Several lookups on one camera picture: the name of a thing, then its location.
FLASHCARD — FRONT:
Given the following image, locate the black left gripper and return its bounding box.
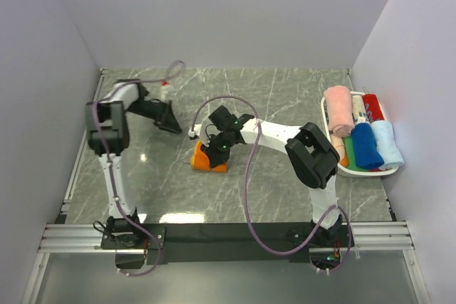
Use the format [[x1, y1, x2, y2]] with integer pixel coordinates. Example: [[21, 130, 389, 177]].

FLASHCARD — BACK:
[[127, 100, 183, 134]]

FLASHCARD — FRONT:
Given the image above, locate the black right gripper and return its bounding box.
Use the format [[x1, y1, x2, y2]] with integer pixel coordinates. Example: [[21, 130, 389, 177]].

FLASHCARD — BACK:
[[201, 132, 234, 169]]

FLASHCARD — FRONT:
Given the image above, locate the grey orange giraffe towel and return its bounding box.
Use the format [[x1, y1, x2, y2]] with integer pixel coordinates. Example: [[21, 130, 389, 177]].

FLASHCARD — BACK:
[[190, 140, 228, 173]]

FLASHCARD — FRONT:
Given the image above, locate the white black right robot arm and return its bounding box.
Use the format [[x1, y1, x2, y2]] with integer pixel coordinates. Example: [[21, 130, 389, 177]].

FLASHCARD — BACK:
[[189, 105, 342, 246]]

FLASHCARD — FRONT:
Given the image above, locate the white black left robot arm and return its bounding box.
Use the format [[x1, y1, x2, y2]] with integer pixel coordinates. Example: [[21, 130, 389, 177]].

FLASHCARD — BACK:
[[85, 79, 182, 248]]

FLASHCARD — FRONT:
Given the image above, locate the pink rolled towel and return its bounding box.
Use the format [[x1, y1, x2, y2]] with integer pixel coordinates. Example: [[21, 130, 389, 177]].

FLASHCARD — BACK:
[[323, 85, 355, 137]]

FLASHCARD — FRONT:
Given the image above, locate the green rolled towel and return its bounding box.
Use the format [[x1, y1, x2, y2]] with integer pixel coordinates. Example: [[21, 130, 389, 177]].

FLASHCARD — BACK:
[[343, 137, 367, 172]]

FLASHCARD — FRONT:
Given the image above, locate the cream patterned rolled towel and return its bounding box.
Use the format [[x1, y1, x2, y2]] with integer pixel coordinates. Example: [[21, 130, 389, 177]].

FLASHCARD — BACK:
[[352, 95, 369, 125]]

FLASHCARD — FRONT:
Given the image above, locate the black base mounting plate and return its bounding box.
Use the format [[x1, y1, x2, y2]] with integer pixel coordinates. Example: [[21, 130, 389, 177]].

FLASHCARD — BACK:
[[100, 220, 354, 268]]

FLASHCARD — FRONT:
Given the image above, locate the dark blue rolled towel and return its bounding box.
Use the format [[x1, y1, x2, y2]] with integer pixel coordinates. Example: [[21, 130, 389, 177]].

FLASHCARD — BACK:
[[351, 122, 384, 170]]

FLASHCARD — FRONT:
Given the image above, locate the red rolled towel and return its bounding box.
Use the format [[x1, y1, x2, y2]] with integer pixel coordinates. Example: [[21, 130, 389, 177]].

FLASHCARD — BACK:
[[362, 93, 385, 123]]

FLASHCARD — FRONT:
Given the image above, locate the light blue rolled towel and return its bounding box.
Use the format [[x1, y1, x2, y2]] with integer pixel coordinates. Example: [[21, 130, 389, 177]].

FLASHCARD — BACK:
[[371, 120, 404, 171]]

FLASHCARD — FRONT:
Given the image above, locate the white towel basket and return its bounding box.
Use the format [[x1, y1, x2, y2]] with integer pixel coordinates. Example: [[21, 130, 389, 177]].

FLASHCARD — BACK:
[[321, 97, 400, 177]]

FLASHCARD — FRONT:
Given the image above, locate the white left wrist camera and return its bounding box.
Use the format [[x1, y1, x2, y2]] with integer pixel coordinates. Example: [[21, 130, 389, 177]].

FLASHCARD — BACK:
[[160, 80, 174, 103]]

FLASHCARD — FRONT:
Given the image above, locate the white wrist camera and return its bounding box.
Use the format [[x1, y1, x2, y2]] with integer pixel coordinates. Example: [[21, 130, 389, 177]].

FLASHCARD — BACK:
[[187, 124, 204, 140], [160, 80, 174, 103]]

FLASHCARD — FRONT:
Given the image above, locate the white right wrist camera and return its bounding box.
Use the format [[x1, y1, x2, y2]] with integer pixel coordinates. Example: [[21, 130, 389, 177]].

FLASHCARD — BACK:
[[187, 124, 204, 140]]

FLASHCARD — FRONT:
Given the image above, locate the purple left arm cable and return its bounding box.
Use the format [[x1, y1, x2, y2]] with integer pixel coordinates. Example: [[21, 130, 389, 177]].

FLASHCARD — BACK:
[[90, 60, 186, 277]]

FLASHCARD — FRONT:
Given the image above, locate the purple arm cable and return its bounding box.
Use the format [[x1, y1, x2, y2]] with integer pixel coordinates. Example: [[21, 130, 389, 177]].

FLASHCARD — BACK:
[[190, 95, 353, 276], [90, 60, 186, 277]]

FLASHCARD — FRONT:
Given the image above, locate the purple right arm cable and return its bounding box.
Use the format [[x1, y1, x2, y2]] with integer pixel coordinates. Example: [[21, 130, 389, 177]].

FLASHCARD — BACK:
[[190, 95, 353, 276]]

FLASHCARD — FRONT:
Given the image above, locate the aluminium frame rail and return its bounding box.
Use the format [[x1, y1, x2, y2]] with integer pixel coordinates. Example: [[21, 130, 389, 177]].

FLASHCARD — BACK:
[[22, 221, 431, 303]]

